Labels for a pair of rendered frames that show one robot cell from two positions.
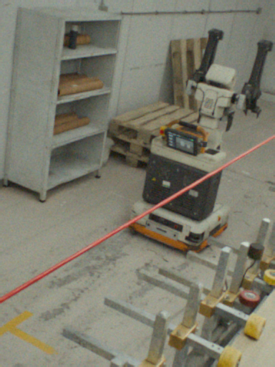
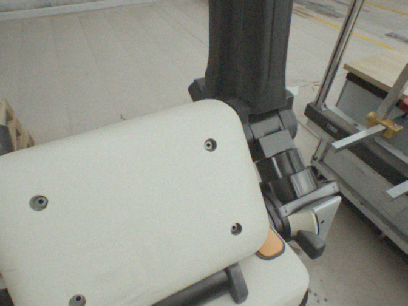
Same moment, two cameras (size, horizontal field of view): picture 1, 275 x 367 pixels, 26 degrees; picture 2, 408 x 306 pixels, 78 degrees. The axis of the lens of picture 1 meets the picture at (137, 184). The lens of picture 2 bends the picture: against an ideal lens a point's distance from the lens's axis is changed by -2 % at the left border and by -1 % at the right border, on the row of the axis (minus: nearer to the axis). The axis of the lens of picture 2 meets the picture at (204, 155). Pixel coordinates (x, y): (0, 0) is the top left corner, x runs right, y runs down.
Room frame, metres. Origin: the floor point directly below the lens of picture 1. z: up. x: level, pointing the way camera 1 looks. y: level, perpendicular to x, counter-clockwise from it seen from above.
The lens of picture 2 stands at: (4.50, -0.43, 1.51)
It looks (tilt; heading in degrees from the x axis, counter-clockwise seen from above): 46 degrees down; 307
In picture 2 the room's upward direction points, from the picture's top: straight up
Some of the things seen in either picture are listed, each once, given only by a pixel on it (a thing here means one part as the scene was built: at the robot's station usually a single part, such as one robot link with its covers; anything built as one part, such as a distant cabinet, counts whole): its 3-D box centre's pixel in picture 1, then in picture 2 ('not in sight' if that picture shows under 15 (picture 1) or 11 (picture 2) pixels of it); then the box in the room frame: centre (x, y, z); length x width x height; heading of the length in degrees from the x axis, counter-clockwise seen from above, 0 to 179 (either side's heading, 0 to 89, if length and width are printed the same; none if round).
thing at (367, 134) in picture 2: not in sight; (370, 133); (4.43, -1.50, 0.81); 0.43 x 0.03 x 0.04; 63
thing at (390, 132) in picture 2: not in sight; (382, 124); (4.40, -1.59, 0.81); 0.14 x 0.06 x 0.05; 153
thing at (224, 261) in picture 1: (214, 302); not in sight; (1.96, -0.37, 0.94); 0.04 x 0.04 x 0.48; 63
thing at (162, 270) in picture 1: (203, 289); not in sight; (2.20, -0.36, 0.84); 0.43 x 0.03 x 0.04; 63
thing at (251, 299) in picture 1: (247, 305); not in sight; (2.11, -0.53, 0.85); 0.08 x 0.08 x 0.11
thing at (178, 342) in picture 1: (184, 332); not in sight; (1.72, -0.25, 0.95); 0.14 x 0.06 x 0.05; 153
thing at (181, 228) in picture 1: (165, 221); not in sight; (4.12, -0.27, 0.23); 0.41 x 0.02 x 0.08; 63
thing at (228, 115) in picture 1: (215, 114); not in sight; (4.68, -0.53, 0.99); 0.28 x 0.16 x 0.22; 63
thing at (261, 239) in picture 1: (254, 264); not in sight; (2.41, -0.59, 0.89); 0.04 x 0.04 x 0.48; 63
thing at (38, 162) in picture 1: (64, 101); not in sight; (5.06, 0.77, 0.78); 0.90 x 0.45 x 1.55; 153
